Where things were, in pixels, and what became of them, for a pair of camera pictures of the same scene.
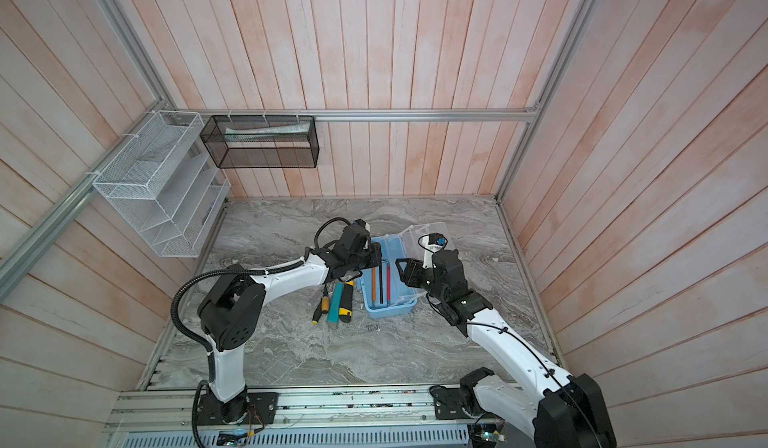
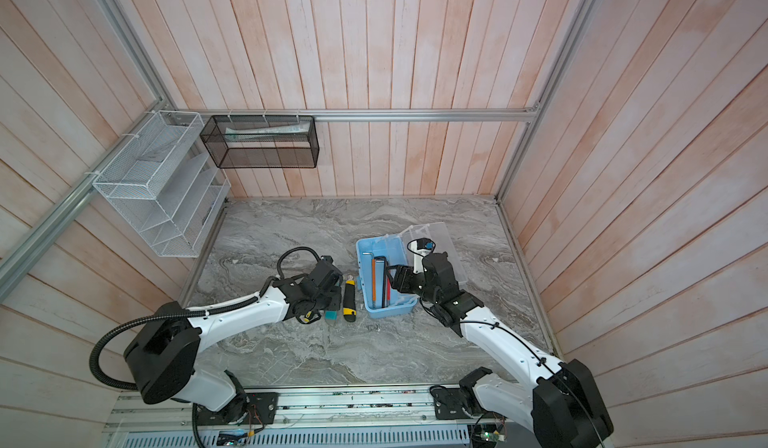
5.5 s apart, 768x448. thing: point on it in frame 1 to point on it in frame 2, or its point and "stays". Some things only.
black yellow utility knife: x=345 y=310 stays
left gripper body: x=367 y=258 to x=331 y=300
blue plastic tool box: x=383 y=291 stays
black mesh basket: x=262 y=141 stays
